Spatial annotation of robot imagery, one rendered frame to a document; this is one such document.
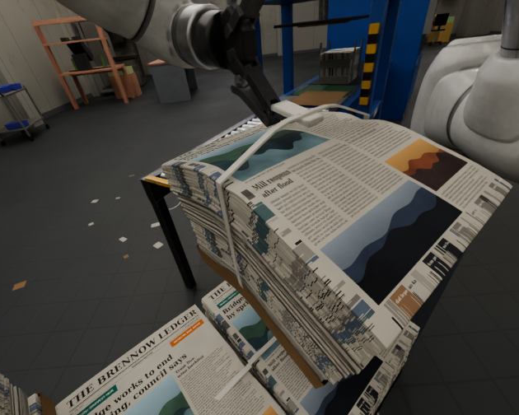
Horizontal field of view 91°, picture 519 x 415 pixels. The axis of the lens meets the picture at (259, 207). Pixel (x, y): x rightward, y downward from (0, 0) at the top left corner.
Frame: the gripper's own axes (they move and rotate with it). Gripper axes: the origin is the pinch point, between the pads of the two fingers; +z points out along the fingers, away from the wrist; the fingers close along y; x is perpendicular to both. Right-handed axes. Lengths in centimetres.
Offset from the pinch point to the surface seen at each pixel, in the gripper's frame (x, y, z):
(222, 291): 12, 48, -12
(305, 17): -1071, 87, -961
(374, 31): -141, 15, -74
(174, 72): -232, 120, -596
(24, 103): 55, 139, -700
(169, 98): -209, 173, -607
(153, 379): 32, 47, -5
